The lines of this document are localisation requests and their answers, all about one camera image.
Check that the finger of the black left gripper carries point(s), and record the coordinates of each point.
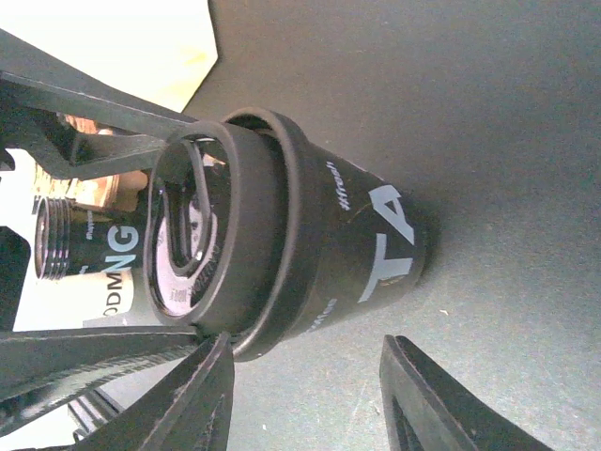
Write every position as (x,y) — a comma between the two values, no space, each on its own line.
(73,125)
(43,370)

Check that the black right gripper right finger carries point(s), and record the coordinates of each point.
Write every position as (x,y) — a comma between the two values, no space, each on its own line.
(425,408)

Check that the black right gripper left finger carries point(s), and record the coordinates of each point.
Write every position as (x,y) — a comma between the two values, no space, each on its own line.
(189,409)

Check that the brown pulp cup carrier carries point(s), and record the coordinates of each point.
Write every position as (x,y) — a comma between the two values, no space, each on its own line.
(123,192)

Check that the brown paper takeout bag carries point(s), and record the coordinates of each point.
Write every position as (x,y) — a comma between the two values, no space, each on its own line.
(158,51)

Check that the stack of black cup lids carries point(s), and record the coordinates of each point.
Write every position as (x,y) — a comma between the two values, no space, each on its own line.
(74,239)

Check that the black paper coffee cup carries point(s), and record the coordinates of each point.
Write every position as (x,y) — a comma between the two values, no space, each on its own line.
(372,251)

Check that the white paper coffee cup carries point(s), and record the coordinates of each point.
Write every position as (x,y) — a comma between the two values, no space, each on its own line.
(110,300)

